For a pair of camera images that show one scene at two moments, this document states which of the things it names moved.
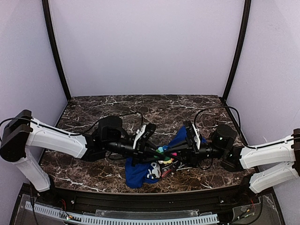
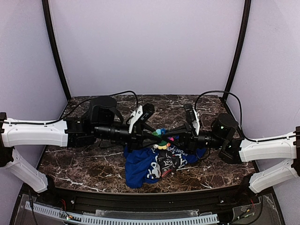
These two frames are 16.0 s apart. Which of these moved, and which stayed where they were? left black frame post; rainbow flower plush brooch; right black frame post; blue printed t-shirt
Moved: rainbow flower plush brooch
Stayed: blue printed t-shirt; left black frame post; right black frame post
